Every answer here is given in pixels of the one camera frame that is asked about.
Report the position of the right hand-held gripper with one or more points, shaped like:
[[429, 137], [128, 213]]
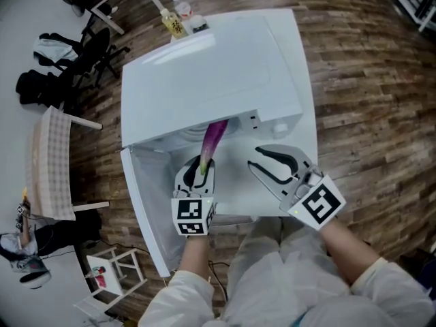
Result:
[[318, 204]]

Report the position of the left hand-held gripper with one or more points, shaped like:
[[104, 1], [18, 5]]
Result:
[[192, 213]]

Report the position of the purple eggplant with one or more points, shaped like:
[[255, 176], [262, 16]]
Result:
[[213, 138]]

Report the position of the white microwave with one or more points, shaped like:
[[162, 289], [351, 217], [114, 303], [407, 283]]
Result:
[[204, 80]]

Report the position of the person's left forearm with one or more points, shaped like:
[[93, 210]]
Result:
[[194, 254]]

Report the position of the person's right forearm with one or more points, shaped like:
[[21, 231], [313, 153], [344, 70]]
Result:
[[347, 254]]

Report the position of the white table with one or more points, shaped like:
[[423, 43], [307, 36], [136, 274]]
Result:
[[235, 182]]

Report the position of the person's white garment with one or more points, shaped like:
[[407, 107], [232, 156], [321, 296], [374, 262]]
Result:
[[272, 278]]

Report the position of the white stool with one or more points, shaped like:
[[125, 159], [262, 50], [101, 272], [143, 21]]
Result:
[[114, 281]]

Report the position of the red green item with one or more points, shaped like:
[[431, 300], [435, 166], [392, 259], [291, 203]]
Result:
[[100, 279]]

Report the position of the checkered cloth table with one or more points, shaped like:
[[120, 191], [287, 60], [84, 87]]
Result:
[[51, 162]]

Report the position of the dark jar white lid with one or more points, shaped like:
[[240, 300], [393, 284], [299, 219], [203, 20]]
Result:
[[198, 26]]

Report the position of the yellow drink bottle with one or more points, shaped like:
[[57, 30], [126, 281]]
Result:
[[173, 26]]

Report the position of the black office chair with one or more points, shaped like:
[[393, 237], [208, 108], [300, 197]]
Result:
[[98, 53], [37, 87]]

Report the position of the clear bottle red label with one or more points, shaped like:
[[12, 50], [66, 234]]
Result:
[[184, 7]]

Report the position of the yellow object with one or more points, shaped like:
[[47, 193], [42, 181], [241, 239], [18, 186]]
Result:
[[24, 192]]

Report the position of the grey jacket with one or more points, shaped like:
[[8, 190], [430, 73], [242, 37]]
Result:
[[54, 48]]

